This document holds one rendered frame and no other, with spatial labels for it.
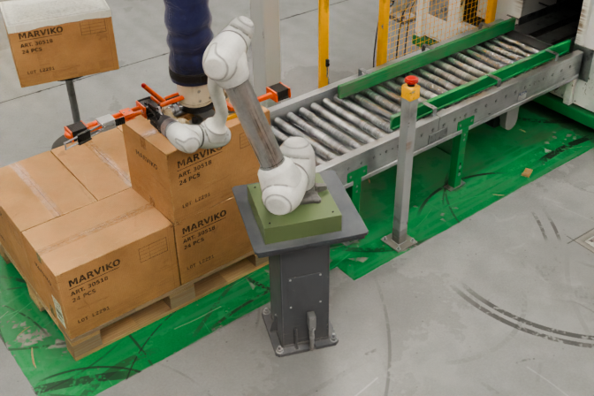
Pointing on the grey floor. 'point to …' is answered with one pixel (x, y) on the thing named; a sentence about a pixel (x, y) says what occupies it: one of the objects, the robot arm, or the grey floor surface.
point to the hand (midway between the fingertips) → (146, 108)
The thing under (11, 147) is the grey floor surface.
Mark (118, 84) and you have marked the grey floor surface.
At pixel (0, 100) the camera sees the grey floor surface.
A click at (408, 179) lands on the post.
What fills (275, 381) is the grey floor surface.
